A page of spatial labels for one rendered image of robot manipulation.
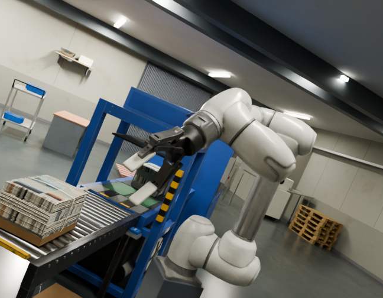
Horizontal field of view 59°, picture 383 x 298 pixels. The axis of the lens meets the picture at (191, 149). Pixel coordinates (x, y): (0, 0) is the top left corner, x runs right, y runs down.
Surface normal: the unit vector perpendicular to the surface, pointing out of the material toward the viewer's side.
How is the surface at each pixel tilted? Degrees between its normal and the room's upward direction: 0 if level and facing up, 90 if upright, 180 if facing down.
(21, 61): 90
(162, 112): 90
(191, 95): 90
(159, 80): 90
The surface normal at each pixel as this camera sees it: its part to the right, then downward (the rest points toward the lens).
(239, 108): 0.34, -0.44
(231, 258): -0.29, -0.06
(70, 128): 0.20, 0.15
